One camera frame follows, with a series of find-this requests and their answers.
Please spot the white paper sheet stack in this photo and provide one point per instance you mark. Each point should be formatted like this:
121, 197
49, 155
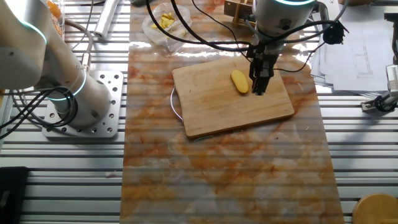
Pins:
357, 62

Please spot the yellow peeled potato half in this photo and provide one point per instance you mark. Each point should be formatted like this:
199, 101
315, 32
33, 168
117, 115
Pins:
239, 81

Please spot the wooden knife rack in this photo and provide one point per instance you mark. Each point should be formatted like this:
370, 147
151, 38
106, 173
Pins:
237, 21

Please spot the white plastic wrap roll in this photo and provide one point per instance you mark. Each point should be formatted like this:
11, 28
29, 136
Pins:
105, 18

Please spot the orange fruit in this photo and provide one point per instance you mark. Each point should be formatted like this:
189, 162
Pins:
54, 9
58, 28

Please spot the black plastic case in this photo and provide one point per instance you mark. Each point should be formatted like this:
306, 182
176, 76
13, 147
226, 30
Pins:
12, 193

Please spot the wooden cutting board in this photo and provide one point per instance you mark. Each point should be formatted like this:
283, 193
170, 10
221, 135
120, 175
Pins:
217, 105

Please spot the grey camera mounting bracket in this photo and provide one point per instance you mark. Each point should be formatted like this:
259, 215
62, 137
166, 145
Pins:
325, 12

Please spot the metal robot mounting plate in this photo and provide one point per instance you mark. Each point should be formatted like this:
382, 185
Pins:
109, 124

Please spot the clear plastic fruit container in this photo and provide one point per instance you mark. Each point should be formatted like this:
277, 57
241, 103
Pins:
60, 17

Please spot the wooden round base stand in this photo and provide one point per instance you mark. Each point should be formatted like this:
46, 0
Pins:
376, 208

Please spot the plastic bag of potato pieces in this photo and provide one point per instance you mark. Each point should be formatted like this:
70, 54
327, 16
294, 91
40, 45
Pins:
174, 34

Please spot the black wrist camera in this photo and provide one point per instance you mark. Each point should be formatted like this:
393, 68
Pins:
334, 34

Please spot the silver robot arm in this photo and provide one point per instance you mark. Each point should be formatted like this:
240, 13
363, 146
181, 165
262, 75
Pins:
25, 46

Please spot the grey camera on clamp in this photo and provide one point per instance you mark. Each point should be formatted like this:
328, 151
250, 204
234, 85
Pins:
384, 102

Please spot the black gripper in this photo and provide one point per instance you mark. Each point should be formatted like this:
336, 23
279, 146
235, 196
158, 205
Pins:
264, 56

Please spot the grey green cloth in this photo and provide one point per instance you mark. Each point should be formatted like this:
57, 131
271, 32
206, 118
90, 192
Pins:
140, 2

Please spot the orange marble pattern mat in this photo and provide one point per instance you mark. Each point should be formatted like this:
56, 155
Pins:
217, 174

